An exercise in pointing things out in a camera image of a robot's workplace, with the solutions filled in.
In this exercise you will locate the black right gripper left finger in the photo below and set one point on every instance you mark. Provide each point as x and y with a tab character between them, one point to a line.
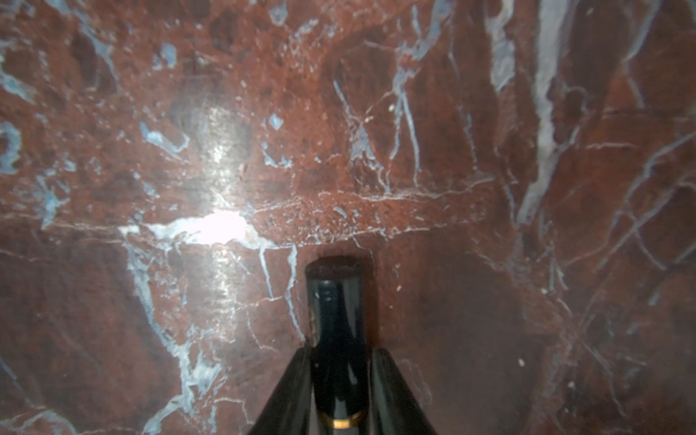
287	411

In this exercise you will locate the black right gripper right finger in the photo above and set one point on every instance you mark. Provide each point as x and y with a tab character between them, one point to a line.
395	409

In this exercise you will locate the black silver mascara tube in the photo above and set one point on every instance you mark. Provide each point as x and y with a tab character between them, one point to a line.
339	367

